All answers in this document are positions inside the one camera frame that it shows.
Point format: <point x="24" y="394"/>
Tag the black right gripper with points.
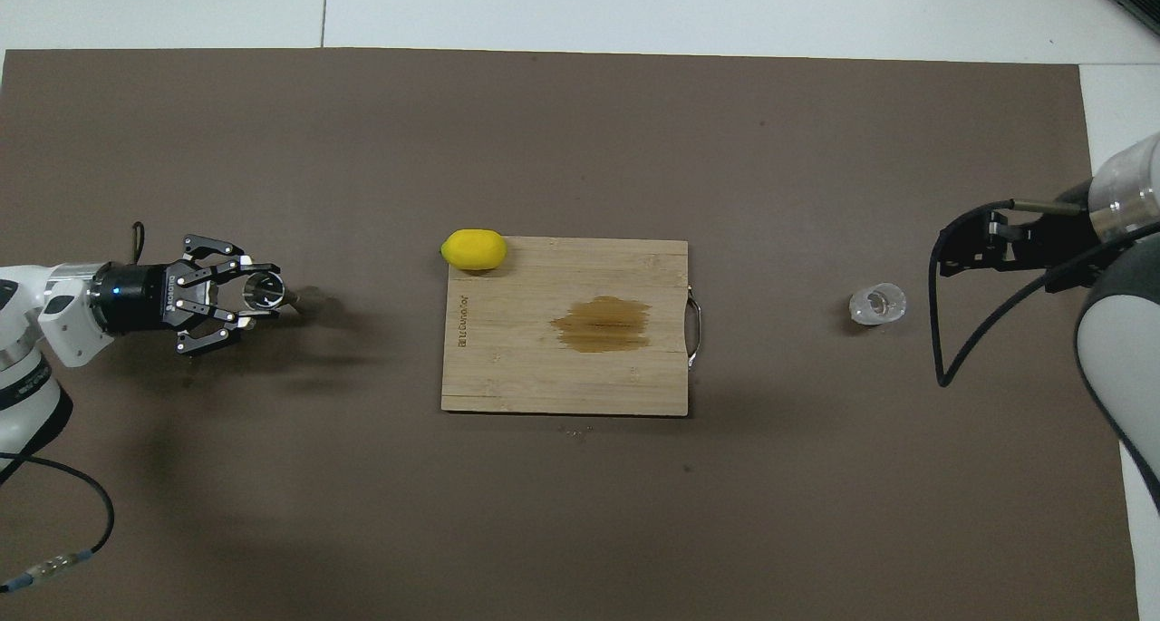
<point x="1051" y="240"/>

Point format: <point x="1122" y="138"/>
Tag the steel double jigger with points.
<point x="265" y="293"/>

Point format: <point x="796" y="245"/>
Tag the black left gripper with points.
<point x="136" y="299"/>

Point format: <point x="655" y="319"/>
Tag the wooden cutting board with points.
<point x="507" y="367"/>

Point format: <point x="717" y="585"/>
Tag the brown table mat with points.
<point x="453" y="131"/>

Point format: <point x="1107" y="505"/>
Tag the yellow lemon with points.
<point x="474" y="249"/>

